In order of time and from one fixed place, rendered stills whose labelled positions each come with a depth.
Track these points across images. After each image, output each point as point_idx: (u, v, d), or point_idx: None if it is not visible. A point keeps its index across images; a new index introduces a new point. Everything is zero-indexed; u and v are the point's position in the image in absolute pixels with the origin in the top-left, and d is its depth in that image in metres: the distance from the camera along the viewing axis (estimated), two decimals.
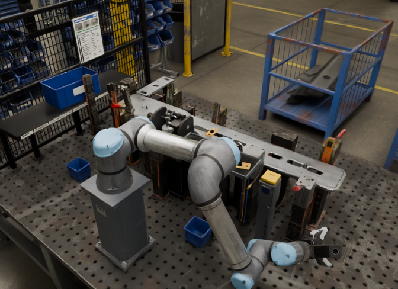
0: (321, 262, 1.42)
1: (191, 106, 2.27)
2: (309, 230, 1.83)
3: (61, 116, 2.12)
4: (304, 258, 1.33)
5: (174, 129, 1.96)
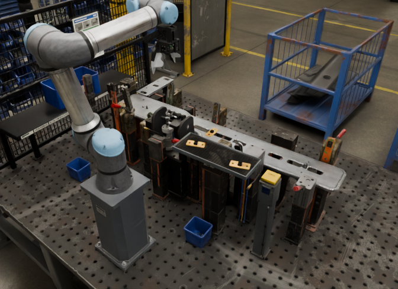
0: None
1: (191, 106, 2.27)
2: (309, 230, 1.83)
3: (61, 116, 2.12)
4: None
5: (174, 129, 1.96)
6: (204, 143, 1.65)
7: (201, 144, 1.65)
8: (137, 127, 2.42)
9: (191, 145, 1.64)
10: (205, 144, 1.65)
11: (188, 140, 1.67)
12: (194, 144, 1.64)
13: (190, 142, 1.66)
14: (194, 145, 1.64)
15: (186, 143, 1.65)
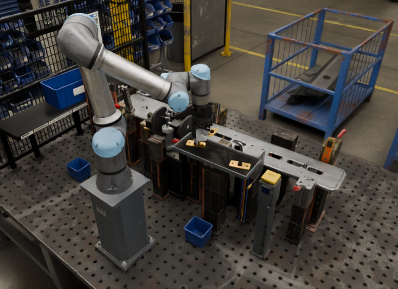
0: None
1: None
2: (309, 230, 1.83)
3: (61, 116, 2.12)
4: None
5: (174, 129, 1.96)
6: (204, 143, 1.65)
7: (201, 144, 1.65)
8: (137, 127, 2.42)
9: (191, 145, 1.64)
10: (205, 144, 1.65)
11: (188, 140, 1.67)
12: (194, 144, 1.64)
13: (190, 142, 1.66)
14: (194, 145, 1.64)
15: (186, 143, 1.65)
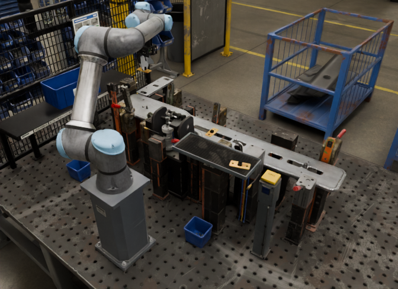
0: None
1: (191, 106, 2.27)
2: (309, 230, 1.83)
3: (61, 116, 2.12)
4: None
5: (174, 129, 1.96)
6: (150, 70, 2.08)
7: (147, 70, 2.08)
8: (137, 127, 2.42)
9: (139, 70, 2.08)
10: (150, 71, 2.07)
11: (140, 67, 2.12)
12: (142, 70, 2.08)
13: (141, 68, 2.10)
14: (141, 70, 2.08)
15: (137, 68, 2.10)
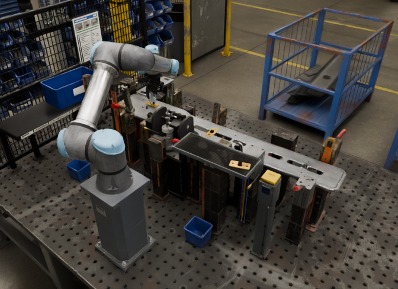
0: None
1: (191, 106, 2.27)
2: (309, 230, 1.83)
3: (61, 116, 2.12)
4: None
5: (174, 129, 1.96)
6: (157, 105, 2.25)
7: (156, 104, 2.25)
8: (137, 127, 2.42)
9: (148, 104, 2.26)
10: (158, 105, 2.25)
11: (148, 100, 2.29)
12: (150, 104, 2.26)
13: (149, 102, 2.28)
14: (150, 105, 2.25)
15: (145, 102, 2.27)
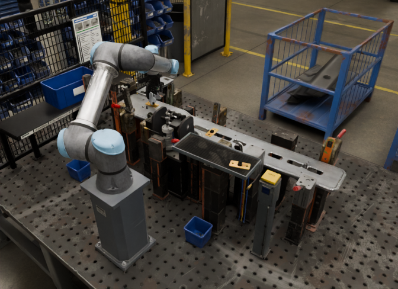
0: None
1: (191, 106, 2.27)
2: (309, 230, 1.83)
3: (61, 116, 2.12)
4: None
5: (174, 129, 1.96)
6: (157, 105, 2.25)
7: (155, 105, 2.25)
8: (137, 127, 2.42)
9: (147, 104, 2.26)
10: (158, 105, 2.25)
11: (148, 101, 2.29)
12: (150, 104, 2.26)
13: (148, 102, 2.28)
14: (150, 105, 2.25)
15: (145, 103, 2.27)
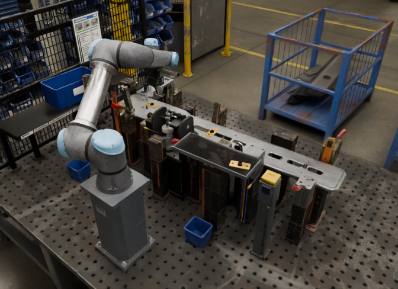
0: None
1: (191, 106, 2.27)
2: (309, 230, 1.83)
3: (61, 116, 2.12)
4: None
5: (174, 129, 1.96)
6: (157, 105, 2.26)
7: (155, 105, 2.26)
8: (137, 127, 2.42)
9: (147, 105, 2.26)
10: (158, 106, 2.25)
11: (148, 102, 2.29)
12: (150, 105, 2.26)
13: (148, 103, 2.28)
14: (150, 105, 2.26)
15: (145, 103, 2.28)
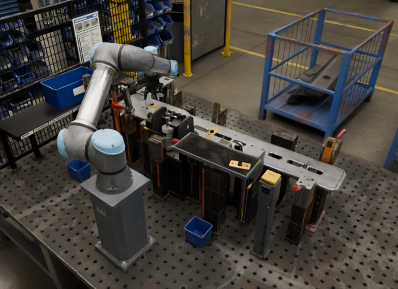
0: None
1: (191, 106, 2.27)
2: (309, 230, 1.83)
3: (61, 116, 2.12)
4: None
5: (174, 129, 1.96)
6: (157, 105, 2.26)
7: (155, 105, 2.26)
8: (137, 127, 2.42)
9: (147, 105, 2.26)
10: (158, 106, 2.25)
11: None
12: (150, 105, 2.26)
13: (148, 103, 2.28)
14: (150, 105, 2.26)
15: None
